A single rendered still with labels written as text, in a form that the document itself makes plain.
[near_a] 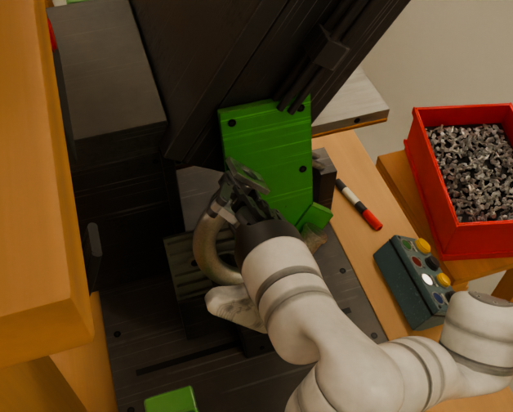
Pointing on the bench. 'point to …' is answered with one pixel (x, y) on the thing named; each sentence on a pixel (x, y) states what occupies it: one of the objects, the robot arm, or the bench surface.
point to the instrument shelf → (27, 197)
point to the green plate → (273, 150)
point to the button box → (412, 283)
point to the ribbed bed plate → (186, 278)
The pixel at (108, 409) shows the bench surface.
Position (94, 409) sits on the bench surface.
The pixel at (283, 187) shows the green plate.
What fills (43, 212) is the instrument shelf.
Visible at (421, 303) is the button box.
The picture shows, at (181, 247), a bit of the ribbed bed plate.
